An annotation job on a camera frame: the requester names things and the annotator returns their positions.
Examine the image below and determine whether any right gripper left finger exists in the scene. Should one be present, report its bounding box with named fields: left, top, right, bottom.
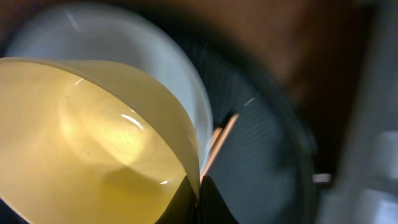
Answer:
left=155, top=176, right=197, bottom=224

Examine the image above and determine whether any yellow bowl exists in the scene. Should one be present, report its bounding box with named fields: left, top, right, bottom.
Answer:
left=1, top=58, right=199, bottom=223

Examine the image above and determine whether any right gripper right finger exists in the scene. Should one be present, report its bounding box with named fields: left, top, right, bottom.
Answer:
left=200, top=175, right=238, bottom=224

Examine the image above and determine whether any wooden chopstick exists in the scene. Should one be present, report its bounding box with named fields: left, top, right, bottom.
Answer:
left=200, top=114, right=239, bottom=182
left=210, top=128, right=223, bottom=150

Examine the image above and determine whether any grey plate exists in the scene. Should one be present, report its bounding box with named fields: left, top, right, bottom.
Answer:
left=5, top=3, right=213, bottom=170

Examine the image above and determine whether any round black serving tray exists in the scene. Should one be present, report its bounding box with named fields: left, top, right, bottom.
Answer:
left=139, top=6, right=317, bottom=223

